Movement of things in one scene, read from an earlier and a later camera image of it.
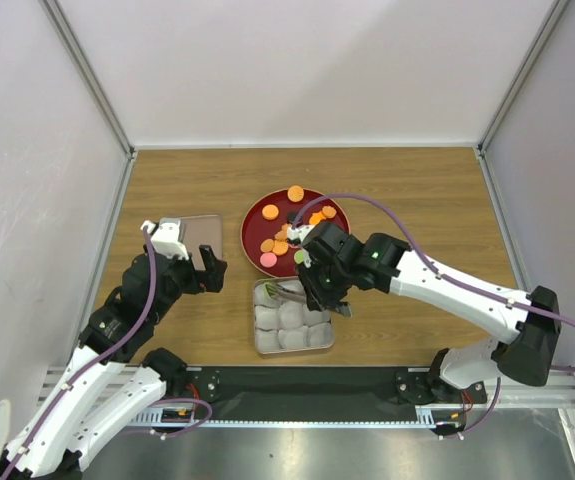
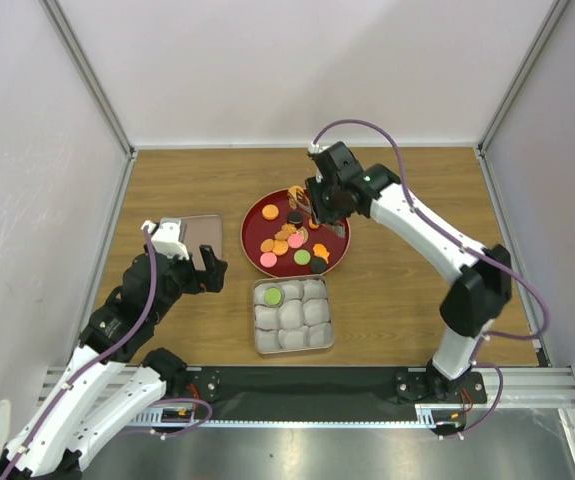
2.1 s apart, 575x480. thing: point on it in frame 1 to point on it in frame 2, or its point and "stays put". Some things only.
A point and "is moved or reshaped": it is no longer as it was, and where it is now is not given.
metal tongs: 300,296 is moved or reshaped
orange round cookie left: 267,245 stays put
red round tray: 266,223 stays put
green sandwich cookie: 270,289 is moved or reshaped
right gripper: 316,298 to 314,185
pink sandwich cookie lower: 268,259 stays put
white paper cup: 293,338 stays put
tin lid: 203,230 stays put
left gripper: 214,273 stays put
